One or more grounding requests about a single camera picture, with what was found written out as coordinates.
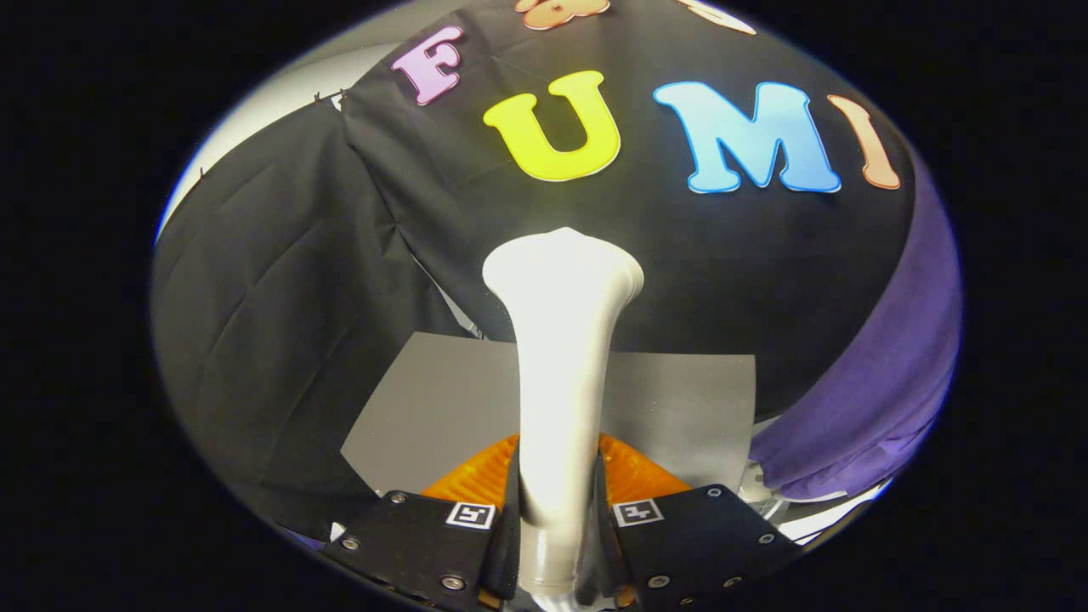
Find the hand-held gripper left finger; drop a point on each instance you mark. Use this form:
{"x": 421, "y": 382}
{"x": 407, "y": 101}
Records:
{"x": 408, "y": 544}

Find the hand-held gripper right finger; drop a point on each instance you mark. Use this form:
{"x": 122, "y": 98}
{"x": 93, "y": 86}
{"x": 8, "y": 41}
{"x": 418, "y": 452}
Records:
{"x": 705, "y": 544}

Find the white garment steamer head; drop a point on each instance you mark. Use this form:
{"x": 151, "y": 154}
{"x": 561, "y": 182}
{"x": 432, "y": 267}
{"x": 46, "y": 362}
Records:
{"x": 561, "y": 357}

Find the purple jacket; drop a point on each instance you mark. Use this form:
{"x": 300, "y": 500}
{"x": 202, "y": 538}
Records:
{"x": 884, "y": 382}

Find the grey cabinet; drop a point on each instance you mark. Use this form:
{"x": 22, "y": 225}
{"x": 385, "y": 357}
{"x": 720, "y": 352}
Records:
{"x": 442, "y": 408}

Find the black backdrop cloth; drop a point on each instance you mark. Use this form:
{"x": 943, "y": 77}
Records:
{"x": 340, "y": 255}

